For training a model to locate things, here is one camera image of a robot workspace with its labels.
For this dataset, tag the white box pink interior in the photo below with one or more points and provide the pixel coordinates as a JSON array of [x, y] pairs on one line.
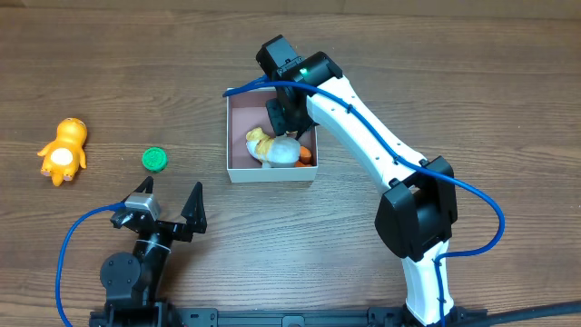
[[245, 112]]

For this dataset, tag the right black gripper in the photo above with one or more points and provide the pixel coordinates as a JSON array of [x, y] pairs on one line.
[[281, 118]]

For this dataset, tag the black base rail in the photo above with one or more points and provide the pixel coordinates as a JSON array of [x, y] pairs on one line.
[[210, 317]]

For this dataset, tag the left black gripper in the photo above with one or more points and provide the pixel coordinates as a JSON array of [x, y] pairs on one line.
[[166, 228]]

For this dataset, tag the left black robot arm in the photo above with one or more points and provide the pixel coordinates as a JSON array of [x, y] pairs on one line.
[[131, 280]]

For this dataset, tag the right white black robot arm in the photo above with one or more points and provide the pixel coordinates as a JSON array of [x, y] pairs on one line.
[[418, 203]]

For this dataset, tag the white plush duck toy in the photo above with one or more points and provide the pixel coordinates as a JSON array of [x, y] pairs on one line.
[[277, 152]]

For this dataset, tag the orange dinosaur figure toy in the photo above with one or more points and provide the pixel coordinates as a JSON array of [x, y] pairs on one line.
[[65, 154]]

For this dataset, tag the green round wheel toy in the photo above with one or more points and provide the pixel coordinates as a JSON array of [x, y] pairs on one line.
[[154, 159]]

